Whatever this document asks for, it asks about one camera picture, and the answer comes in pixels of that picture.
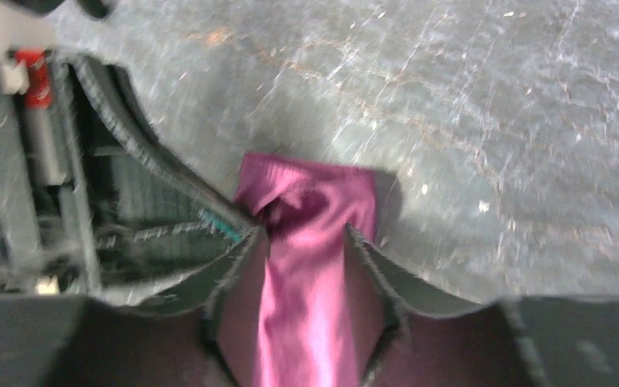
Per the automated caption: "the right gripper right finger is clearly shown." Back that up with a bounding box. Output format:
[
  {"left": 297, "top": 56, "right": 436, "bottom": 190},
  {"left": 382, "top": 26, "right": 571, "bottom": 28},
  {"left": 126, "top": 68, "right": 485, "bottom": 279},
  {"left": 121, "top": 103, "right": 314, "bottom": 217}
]
[{"left": 344, "top": 226, "right": 619, "bottom": 386}]

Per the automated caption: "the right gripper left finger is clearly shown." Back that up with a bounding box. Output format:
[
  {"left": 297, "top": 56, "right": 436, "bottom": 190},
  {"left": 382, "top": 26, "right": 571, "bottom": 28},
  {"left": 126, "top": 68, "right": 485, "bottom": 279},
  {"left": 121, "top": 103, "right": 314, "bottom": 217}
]
[{"left": 0, "top": 227, "right": 267, "bottom": 386}]

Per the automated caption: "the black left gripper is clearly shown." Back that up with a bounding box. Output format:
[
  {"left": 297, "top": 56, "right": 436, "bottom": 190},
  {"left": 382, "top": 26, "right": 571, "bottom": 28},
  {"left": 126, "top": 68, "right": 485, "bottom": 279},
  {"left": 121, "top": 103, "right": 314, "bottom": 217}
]
[{"left": 0, "top": 50, "right": 255, "bottom": 294}]

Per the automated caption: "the purple cloth napkin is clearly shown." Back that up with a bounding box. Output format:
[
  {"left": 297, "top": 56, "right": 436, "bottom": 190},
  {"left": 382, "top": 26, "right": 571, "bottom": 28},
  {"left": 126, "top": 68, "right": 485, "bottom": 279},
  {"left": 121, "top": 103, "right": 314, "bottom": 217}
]
[{"left": 235, "top": 153, "right": 377, "bottom": 386}]

